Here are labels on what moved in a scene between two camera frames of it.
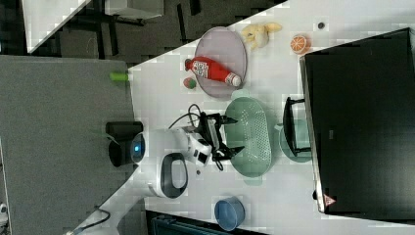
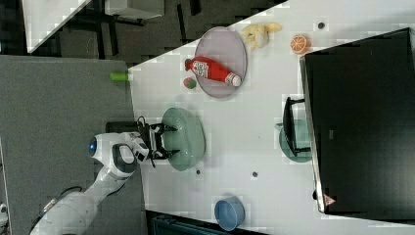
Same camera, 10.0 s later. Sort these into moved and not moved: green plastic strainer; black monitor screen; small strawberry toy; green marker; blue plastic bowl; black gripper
Moved: green plastic strainer; black gripper
Not moved: blue plastic bowl; green marker; black monitor screen; small strawberry toy
